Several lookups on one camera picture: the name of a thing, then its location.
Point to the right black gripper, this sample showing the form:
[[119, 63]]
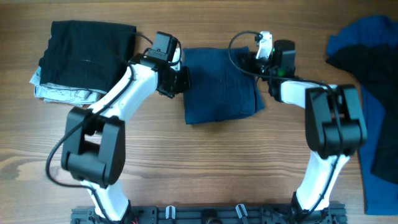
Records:
[[251, 58]]

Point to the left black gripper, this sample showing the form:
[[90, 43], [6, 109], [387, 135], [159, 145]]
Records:
[[185, 84]]

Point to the navy blue shorts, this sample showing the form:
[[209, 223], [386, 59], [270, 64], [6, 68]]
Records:
[[219, 91]]

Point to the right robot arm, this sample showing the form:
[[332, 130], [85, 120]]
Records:
[[334, 124]]

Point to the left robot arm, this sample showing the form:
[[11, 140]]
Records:
[[94, 145]]

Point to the folded black garment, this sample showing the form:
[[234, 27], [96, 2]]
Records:
[[87, 54]]

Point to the folded light grey garment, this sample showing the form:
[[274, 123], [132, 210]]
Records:
[[63, 94]]

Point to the blue t-shirt pile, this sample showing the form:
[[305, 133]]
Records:
[[380, 195]]

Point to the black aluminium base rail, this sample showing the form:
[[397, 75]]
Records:
[[268, 213]]

